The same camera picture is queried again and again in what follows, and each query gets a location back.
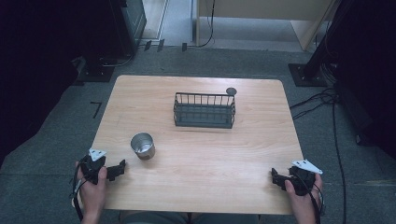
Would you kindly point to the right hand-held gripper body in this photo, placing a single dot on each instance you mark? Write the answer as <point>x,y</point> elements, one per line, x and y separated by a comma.
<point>303,182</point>

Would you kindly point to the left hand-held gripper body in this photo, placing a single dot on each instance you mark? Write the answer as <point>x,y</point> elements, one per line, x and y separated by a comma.
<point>91,166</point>

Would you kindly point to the metal cup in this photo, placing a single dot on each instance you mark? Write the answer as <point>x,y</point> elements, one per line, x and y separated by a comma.
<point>143,147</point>

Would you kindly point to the person's right hand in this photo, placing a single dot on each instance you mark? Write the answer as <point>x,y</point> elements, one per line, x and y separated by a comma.
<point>303,205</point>

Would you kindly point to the person's left hand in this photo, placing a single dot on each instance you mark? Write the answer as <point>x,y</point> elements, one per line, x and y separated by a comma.
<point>93,196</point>

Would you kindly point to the black stand base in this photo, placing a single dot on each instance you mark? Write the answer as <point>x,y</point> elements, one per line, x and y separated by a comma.
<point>96,73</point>

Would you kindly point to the grey round disc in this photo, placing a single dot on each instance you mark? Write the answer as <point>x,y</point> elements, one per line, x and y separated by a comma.
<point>231,91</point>

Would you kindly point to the dark curtain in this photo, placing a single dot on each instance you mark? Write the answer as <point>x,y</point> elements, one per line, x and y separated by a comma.
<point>37,77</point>
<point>370,77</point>

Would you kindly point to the black metal stand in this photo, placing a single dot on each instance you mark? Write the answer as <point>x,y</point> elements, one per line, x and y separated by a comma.
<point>306,76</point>

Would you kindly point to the black cabinet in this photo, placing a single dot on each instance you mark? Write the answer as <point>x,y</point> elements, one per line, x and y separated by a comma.
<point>127,25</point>

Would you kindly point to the wooden partition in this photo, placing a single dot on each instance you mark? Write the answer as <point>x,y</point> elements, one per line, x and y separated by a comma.
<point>264,9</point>

